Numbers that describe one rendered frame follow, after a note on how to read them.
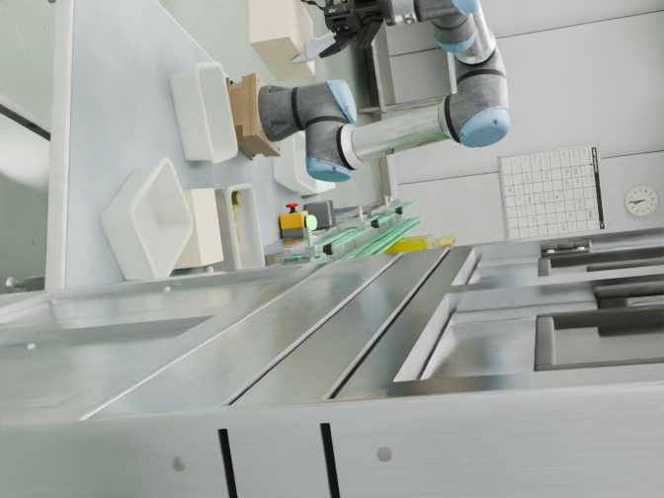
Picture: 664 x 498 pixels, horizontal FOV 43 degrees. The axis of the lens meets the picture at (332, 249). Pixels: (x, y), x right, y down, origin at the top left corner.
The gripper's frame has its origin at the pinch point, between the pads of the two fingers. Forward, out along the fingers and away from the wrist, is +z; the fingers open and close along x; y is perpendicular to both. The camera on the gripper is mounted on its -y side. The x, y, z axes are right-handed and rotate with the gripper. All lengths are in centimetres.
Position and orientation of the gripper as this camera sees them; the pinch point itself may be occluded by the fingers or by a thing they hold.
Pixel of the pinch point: (290, 30)
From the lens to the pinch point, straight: 165.2
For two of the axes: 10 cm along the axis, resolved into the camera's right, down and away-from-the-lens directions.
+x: 0.3, 9.6, -2.7
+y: -2.7, -2.5, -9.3
